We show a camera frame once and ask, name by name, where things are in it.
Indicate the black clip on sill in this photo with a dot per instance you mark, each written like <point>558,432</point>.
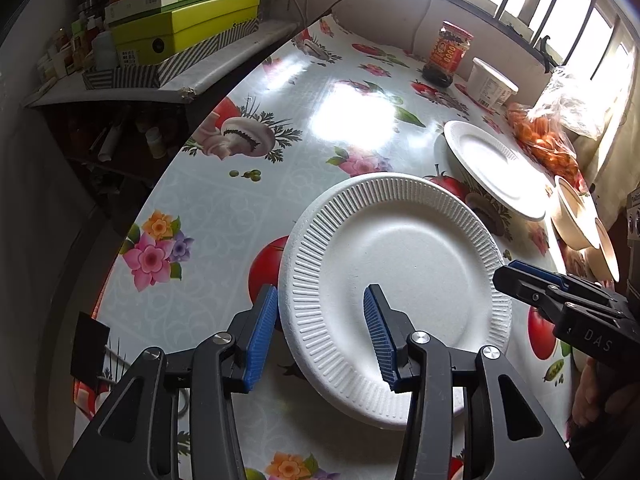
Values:
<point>546,50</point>

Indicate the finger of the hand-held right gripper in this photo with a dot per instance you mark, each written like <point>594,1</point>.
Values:
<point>525,287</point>
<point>542,271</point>

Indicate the white pill bottle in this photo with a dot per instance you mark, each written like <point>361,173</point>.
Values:
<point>156,142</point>

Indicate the person's right hand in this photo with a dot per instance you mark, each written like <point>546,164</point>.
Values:
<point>587,395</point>

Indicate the white paper tub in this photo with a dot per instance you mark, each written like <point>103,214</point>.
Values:
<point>487,85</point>

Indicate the plastic bag of oranges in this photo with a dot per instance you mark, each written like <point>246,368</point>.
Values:
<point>542,137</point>

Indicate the lime green box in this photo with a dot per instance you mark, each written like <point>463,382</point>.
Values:
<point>190,27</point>

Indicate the printed vegetable tablecloth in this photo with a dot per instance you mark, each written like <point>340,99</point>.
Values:
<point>225,230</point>

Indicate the ribbed white foam plate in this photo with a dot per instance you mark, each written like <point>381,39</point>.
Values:
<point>425,240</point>

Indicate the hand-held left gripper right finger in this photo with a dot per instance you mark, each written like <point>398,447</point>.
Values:
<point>377,340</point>

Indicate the red label sauce jar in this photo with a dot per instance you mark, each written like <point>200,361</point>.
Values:
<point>447,52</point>

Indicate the smooth white foam plate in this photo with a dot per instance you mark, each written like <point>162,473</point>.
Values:
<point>492,165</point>

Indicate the white shelf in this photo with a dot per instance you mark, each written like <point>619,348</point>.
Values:
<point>210,77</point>

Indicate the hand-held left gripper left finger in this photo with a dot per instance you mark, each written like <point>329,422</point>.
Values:
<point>260,340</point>

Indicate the barred window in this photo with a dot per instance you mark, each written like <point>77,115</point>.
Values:
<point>560,5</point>

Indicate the beige paper bowl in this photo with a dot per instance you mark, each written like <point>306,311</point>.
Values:
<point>575,215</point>
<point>606,252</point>

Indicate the black binder clip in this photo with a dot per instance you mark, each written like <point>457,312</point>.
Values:
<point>90,355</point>

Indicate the cluster of small bottles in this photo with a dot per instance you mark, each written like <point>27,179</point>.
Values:
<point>75,45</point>

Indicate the striped cardboard tray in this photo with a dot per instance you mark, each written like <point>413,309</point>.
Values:
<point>170,67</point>

